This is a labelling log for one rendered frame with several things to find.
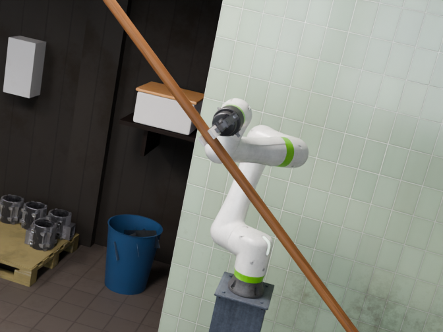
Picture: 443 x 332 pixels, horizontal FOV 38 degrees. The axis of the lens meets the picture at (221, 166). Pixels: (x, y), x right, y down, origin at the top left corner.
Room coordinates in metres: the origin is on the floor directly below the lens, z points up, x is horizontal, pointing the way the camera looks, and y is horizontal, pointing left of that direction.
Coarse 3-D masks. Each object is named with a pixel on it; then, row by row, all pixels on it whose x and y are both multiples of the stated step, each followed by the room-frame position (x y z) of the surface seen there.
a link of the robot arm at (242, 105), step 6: (228, 102) 2.11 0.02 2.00; (234, 102) 2.10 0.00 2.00; (240, 102) 2.11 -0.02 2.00; (246, 102) 2.13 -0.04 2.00; (240, 108) 2.06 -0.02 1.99; (246, 108) 2.10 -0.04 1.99; (246, 114) 2.08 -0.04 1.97; (246, 120) 2.08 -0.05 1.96; (246, 126) 2.11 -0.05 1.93; (240, 132) 2.10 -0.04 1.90; (234, 138) 2.10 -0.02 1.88; (240, 138) 2.12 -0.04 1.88
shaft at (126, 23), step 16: (112, 0) 1.85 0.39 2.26; (128, 32) 1.83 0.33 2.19; (144, 48) 1.82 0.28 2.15; (160, 64) 1.82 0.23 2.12; (176, 96) 1.80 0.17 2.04; (192, 112) 1.79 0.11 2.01; (208, 128) 1.79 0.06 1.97; (224, 160) 1.77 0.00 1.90; (240, 176) 1.76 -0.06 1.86; (256, 192) 1.76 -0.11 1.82; (256, 208) 1.75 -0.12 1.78; (272, 224) 1.73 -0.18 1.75; (288, 240) 1.73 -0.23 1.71; (304, 272) 1.71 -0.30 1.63; (320, 288) 1.70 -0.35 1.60; (336, 304) 1.70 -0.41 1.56
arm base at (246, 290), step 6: (234, 276) 2.37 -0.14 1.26; (228, 282) 2.39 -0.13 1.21; (234, 282) 2.36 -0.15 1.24; (240, 282) 2.34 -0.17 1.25; (228, 288) 2.37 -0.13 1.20; (234, 288) 2.34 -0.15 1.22; (240, 288) 2.33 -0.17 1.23; (246, 288) 2.33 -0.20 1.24; (252, 288) 2.33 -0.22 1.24; (258, 288) 2.35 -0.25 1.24; (240, 294) 2.32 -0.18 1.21; (246, 294) 2.32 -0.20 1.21; (252, 294) 2.32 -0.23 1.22; (258, 294) 2.34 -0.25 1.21
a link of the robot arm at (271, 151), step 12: (228, 144) 2.09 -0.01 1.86; (240, 144) 2.16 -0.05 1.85; (252, 144) 2.22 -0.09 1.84; (264, 144) 2.27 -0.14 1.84; (276, 144) 2.32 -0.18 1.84; (216, 156) 2.09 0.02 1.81; (240, 156) 2.16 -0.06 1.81; (252, 156) 2.21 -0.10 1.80; (264, 156) 2.26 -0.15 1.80; (276, 156) 2.30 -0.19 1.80
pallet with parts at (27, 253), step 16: (0, 208) 4.79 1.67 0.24; (16, 208) 4.76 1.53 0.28; (32, 208) 4.84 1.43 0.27; (0, 224) 4.71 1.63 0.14; (16, 224) 4.77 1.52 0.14; (32, 224) 4.44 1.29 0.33; (48, 224) 4.56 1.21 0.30; (64, 224) 4.69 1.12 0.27; (0, 240) 4.43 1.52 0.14; (16, 240) 4.49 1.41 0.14; (32, 240) 4.42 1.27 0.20; (48, 240) 4.43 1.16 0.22; (64, 240) 4.66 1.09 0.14; (0, 256) 4.19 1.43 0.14; (16, 256) 4.24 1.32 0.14; (32, 256) 4.29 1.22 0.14; (48, 256) 4.35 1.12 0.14; (0, 272) 4.18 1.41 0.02; (16, 272) 4.12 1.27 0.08; (32, 272) 4.12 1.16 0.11
